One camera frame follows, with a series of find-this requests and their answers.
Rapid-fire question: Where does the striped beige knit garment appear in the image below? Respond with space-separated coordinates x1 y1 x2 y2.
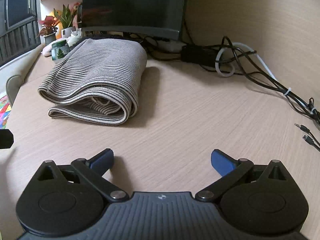
38 38 148 125

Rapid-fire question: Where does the green capped plastic bottle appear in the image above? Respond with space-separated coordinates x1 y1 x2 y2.
51 40 71 63

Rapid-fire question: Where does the red leaf potted plant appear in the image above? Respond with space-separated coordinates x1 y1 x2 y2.
38 16 60 45

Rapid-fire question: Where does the black power adapter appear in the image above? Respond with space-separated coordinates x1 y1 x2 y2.
180 44 219 66

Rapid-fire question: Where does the green potted plant white pot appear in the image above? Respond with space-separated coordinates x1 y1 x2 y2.
53 3 80 38

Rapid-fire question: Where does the black computer monitor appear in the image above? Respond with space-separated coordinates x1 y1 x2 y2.
81 0 185 40

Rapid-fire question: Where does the black audio jack cable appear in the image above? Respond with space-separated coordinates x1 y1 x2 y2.
294 122 320 145

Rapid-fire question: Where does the black usb plug cable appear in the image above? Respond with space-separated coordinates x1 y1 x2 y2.
302 133 320 152

